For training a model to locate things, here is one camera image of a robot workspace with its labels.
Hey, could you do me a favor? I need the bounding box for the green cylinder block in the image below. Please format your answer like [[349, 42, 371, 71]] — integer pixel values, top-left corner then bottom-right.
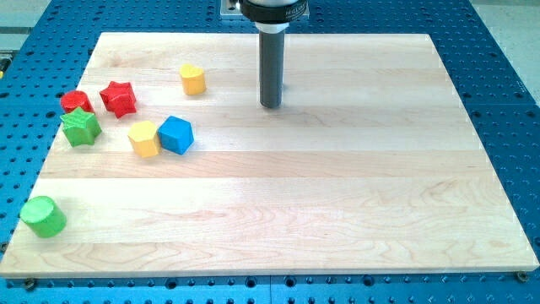
[[19, 196, 68, 238]]

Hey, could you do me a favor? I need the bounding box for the left board clamp screw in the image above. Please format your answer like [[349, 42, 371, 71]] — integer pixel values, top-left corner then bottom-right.
[[22, 278, 36, 291]]

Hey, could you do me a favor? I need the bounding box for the black robot arm flange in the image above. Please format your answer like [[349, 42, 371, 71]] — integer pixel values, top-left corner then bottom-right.
[[239, 0, 308, 24]]

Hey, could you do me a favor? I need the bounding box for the yellow heart block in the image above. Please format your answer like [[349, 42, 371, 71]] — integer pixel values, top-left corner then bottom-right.
[[180, 63, 206, 95]]

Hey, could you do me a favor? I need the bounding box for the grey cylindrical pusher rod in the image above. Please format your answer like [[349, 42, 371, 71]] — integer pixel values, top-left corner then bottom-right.
[[256, 23, 289, 109]]

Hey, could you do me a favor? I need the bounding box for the red cylinder block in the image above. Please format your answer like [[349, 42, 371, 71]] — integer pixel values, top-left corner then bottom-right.
[[60, 90, 95, 113]]

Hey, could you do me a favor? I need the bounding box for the right board clamp screw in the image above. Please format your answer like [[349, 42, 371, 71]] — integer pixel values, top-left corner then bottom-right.
[[515, 271, 529, 283]]

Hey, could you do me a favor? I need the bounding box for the green star block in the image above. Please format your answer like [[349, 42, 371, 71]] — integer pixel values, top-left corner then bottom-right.
[[60, 107, 102, 147]]

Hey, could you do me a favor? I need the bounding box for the board clamp screw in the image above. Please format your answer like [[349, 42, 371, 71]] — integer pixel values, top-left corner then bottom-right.
[[515, 271, 529, 283], [22, 278, 36, 291]]

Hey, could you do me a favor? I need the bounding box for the blue cube block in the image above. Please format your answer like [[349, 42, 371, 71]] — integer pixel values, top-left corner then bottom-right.
[[158, 116, 194, 155]]

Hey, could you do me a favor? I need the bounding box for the red star block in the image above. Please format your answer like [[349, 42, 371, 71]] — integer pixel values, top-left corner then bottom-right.
[[100, 81, 137, 118]]

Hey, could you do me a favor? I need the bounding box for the yellow hexagon block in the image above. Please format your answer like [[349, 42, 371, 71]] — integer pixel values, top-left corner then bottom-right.
[[127, 121, 161, 158]]

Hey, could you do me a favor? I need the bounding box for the light wooden board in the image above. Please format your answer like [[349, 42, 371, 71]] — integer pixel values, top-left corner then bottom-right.
[[1, 32, 538, 279]]

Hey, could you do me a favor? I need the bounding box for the silver mounting plate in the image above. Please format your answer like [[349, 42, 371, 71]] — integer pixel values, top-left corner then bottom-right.
[[219, 0, 243, 19]]

